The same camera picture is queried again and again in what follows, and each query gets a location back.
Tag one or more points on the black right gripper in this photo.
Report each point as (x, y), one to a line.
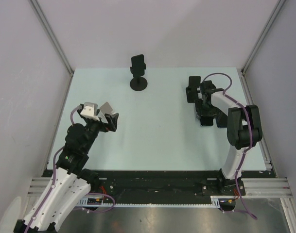
(200, 111)

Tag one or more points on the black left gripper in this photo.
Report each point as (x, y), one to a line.
(106, 127)

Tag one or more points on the teal-edged smartphone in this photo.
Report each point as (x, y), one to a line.
(206, 120)

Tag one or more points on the white phone stand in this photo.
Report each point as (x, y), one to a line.
(106, 109)

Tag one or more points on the blue-edged smartphone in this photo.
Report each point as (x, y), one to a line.
(221, 120)

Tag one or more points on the black folding phone stand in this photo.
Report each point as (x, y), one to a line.
(192, 91)

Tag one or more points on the black pole phone stand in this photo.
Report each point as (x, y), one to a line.
(138, 82)

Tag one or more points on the black smartphone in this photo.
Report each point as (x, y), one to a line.
(137, 61)

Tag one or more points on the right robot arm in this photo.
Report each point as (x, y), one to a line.
(243, 130)

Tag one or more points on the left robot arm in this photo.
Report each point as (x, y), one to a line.
(70, 180)

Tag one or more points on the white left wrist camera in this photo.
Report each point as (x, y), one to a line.
(89, 111)

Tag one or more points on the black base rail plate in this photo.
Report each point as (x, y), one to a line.
(161, 187)

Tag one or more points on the white slotted cable duct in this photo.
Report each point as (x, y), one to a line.
(212, 203)

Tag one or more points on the aluminium frame rail right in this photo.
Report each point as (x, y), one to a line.
(267, 188)

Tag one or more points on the aluminium corner post right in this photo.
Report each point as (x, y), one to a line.
(264, 33)

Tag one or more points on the aluminium corner post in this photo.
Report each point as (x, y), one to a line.
(39, 13)
(264, 33)

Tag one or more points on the aluminium corner post left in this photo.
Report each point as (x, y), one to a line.
(39, 13)

